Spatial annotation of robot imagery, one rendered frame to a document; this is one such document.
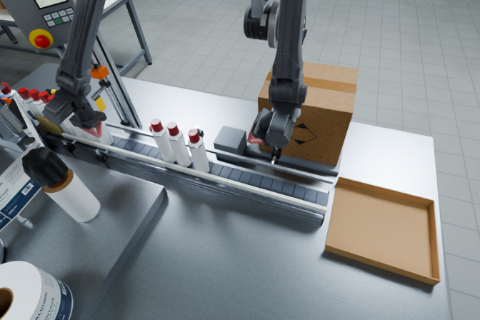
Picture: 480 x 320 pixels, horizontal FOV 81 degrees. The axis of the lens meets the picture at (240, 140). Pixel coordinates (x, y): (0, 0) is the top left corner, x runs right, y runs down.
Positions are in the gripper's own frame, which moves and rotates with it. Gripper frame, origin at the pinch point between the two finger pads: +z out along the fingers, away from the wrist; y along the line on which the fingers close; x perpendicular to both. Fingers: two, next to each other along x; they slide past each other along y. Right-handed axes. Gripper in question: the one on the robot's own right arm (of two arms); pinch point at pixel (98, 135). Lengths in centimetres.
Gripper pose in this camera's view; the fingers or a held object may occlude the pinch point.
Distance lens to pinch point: 112.4
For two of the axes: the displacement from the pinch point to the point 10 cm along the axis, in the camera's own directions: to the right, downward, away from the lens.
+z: 0.8, 6.8, 7.3
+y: 9.4, 2.0, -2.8
